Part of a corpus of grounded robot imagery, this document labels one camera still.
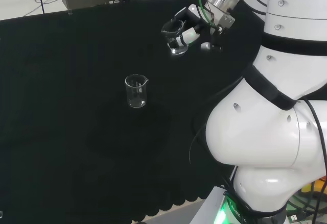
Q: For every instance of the black bench cloth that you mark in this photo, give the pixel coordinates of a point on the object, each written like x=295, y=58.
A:
x=76, y=106

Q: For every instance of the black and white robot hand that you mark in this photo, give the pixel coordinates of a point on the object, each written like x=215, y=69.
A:
x=198, y=17

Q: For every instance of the tall clear glass beaker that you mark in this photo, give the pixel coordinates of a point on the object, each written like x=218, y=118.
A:
x=136, y=99

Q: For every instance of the yellow stop button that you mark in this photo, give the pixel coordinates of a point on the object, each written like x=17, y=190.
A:
x=310, y=184

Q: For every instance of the small clear glass beaker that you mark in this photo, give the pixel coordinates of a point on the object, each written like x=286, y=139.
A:
x=175, y=49

